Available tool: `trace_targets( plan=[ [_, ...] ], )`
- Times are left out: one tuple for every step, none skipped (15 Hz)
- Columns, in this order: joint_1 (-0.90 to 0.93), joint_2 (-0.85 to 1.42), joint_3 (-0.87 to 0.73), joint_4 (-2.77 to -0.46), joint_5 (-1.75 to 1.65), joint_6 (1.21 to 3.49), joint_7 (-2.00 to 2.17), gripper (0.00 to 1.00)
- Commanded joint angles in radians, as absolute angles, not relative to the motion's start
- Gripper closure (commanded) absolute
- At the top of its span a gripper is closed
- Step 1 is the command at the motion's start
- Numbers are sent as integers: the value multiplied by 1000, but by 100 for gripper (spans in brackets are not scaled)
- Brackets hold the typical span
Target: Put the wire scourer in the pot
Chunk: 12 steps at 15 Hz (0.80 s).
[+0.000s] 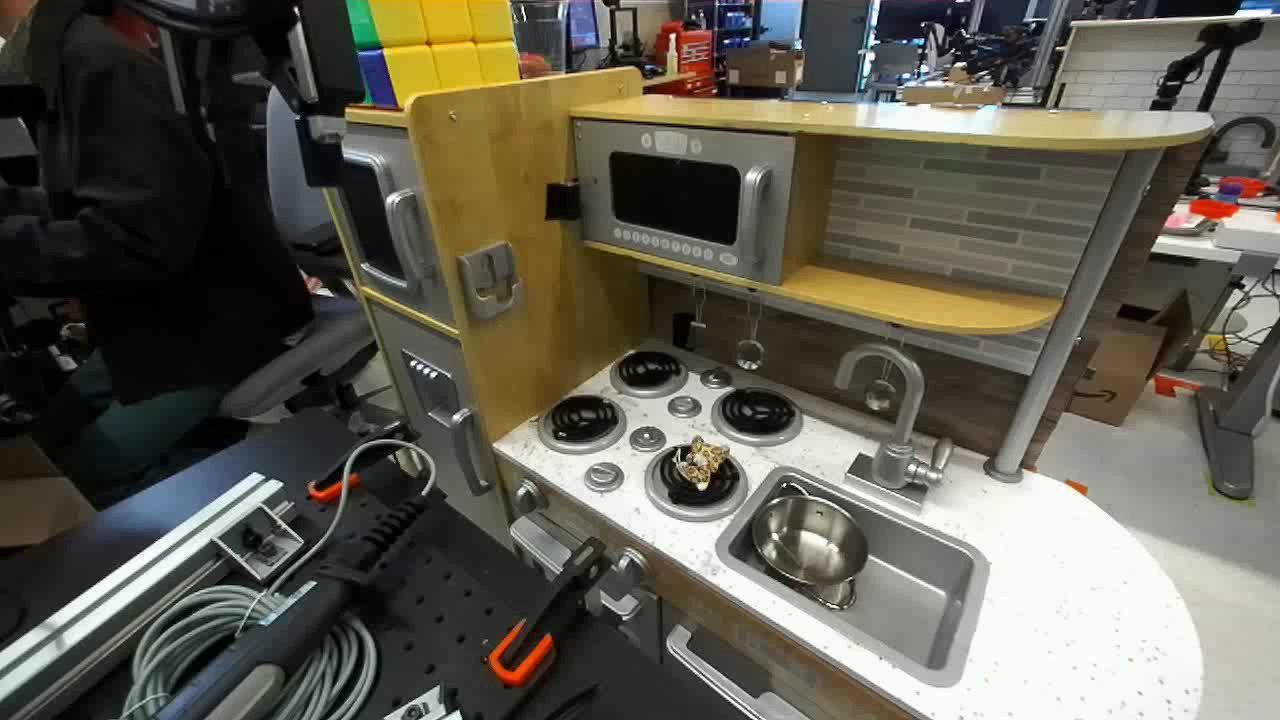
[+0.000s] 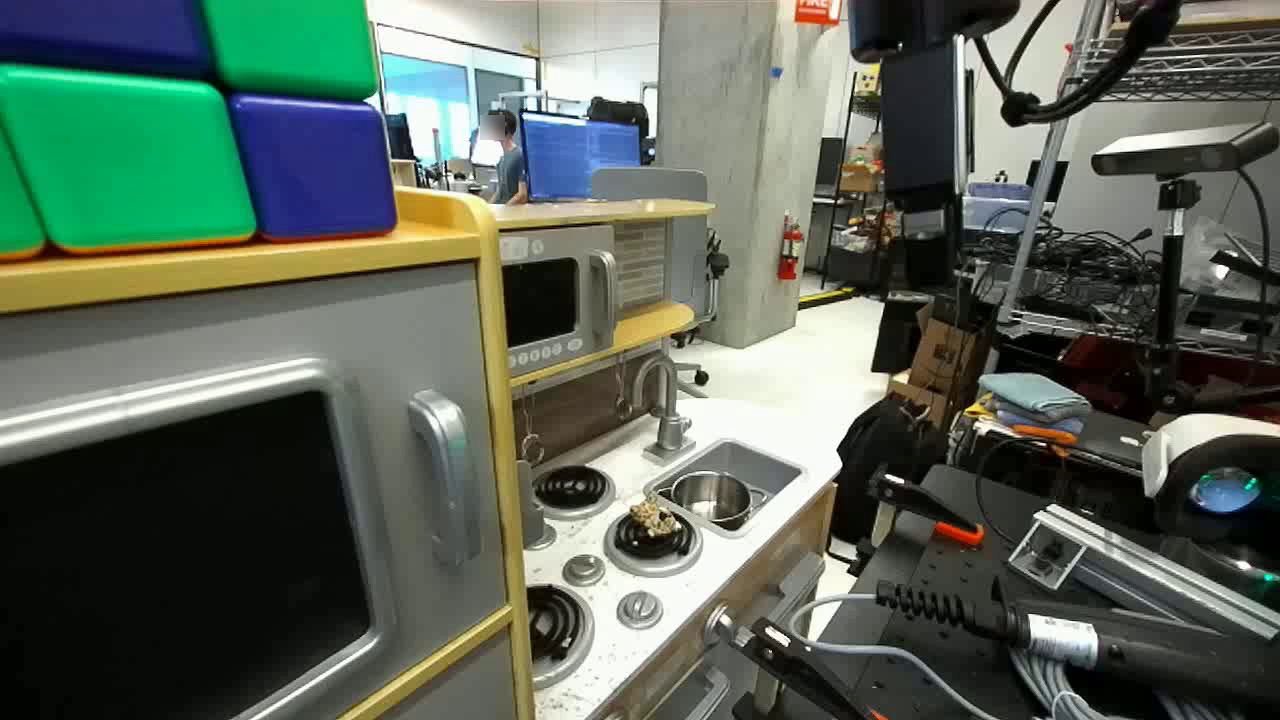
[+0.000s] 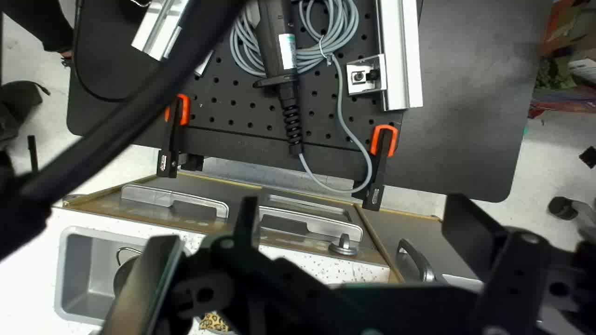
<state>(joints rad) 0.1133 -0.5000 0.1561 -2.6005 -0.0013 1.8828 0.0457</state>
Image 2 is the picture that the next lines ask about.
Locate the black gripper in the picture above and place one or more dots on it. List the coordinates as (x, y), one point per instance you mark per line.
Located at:
(921, 120)

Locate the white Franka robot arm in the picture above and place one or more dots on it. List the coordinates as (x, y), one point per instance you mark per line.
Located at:
(1180, 455)

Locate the small steel pot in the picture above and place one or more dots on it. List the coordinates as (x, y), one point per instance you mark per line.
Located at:
(714, 496)

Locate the brown cardboard box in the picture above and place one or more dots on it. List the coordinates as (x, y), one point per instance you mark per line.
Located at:
(949, 359)

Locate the red fire extinguisher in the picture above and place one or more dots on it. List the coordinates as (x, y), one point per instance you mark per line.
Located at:
(789, 251)

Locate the teal folded cloth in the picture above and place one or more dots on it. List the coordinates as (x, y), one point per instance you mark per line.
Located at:
(1033, 393)

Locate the black bag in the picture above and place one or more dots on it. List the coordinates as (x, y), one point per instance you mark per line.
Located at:
(886, 463)

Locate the black clamp orange tip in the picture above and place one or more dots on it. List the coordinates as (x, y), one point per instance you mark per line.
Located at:
(933, 513)

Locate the grey toy sink basin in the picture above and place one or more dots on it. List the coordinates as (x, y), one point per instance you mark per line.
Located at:
(765, 468)

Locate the grey toy faucet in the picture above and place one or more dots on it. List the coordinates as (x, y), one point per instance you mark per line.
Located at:
(663, 404)

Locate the blue partition panel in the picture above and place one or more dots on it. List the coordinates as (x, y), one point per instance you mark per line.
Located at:
(575, 154)

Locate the grey toy microwave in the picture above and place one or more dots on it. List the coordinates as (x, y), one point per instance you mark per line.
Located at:
(554, 300)

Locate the chrome kitchen front knob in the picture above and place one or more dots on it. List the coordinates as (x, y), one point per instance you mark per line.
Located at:
(722, 621)

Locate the person with dark hair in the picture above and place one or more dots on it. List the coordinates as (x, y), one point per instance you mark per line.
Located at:
(505, 154)

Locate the grey round stove knob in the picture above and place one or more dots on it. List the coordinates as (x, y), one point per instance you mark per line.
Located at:
(642, 610)
(580, 568)

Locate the wooden toy kitchen unit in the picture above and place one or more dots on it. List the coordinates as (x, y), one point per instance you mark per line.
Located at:
(442, 335)

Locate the blue plastic toy block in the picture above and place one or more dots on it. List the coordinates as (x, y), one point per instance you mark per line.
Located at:
(314, 167)
(95, 31)

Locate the green plastic toy block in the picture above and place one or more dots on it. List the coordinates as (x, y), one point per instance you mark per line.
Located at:
(124, 160)
(292, 43)
(16, 201)

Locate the metal ladder rail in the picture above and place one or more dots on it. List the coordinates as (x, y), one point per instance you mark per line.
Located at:
(1046, 173)

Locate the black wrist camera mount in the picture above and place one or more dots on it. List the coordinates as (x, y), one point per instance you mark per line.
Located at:
(921, 22)

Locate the black camera stand pole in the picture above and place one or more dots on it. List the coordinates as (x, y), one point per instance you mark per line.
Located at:
(1174, 283)

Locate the red wall sign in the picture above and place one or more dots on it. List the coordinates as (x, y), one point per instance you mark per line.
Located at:
(816, 8)

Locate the black camera on stand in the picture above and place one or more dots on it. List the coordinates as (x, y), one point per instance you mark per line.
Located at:
(1185, 150)

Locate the aluminium extrusion rail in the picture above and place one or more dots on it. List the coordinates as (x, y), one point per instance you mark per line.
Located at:
(1162, 582)

